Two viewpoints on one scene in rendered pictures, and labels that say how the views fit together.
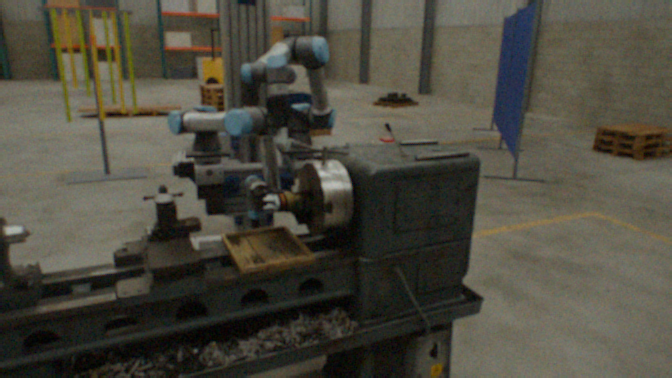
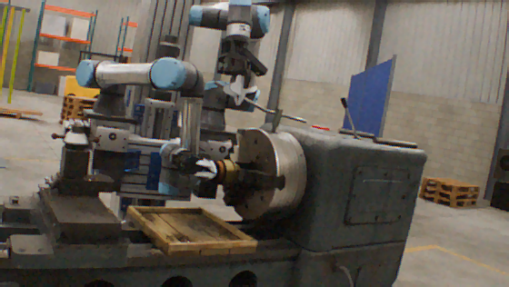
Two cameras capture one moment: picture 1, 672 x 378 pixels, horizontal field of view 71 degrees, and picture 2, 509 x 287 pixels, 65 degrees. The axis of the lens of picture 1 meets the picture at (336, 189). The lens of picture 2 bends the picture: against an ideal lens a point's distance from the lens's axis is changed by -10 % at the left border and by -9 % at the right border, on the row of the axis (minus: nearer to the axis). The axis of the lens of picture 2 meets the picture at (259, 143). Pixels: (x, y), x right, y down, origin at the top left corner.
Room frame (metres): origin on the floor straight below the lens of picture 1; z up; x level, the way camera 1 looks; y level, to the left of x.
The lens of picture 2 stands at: (0.41, 0.37, 1.33)
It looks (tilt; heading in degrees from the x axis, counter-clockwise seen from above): 5 degrees down; 349
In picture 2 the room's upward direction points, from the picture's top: 10 degrees clockwise
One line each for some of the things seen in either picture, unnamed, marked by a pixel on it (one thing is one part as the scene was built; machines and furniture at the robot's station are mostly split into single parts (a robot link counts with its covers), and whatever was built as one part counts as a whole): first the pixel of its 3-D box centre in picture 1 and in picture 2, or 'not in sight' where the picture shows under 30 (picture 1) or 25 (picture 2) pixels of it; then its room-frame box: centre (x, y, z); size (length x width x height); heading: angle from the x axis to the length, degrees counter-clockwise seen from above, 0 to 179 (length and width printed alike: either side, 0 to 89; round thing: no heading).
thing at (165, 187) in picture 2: (258, 205); (172, 180); (2.06, 0.36, 0.98); 0.11 x 0.08 x 0.11; 146
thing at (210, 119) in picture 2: (298, 137); (212, 117); (2.57, 0.22, 1.21); 0.15 x 0.15 x 0.10
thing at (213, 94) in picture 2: (300, 116); (217, 94); (2.57, 0.21, 1.33); 0.13 x 0.12 x 0.14; 78
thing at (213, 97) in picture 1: (230, 101); (89, 113); (11.33, 2.59, 0.36); 1.26 x 0.86 x 0.73; 127
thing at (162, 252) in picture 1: (168, 247); (72, 205); (1.65, 0.64, 0.95); 0.43 x 0.17 x 0.05; 25
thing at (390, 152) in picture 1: (398, 191); (336, 182); (2.09, -0.29, 1.06); 0.59 x 0.48 x 0.39; 115
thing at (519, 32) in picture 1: (508, 82); (357, 128); (8.17, -2.89, 1.18); 4.12 x 0.80 x 2.35; 167
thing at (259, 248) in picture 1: (265, 248); (188, 228); (1.80, 0.29, 0.89); 0.36 x 0.30 x 0.04; 25
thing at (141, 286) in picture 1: (157, 263); (55, 223); (1.62, 0.68, 0.90); 0.47 x 0.30 x 0.06; 25
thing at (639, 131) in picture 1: (637, 140); (450, 192); (8.21, -5.30, 0.22); 1.25 x 0.86 x 0.44; 118
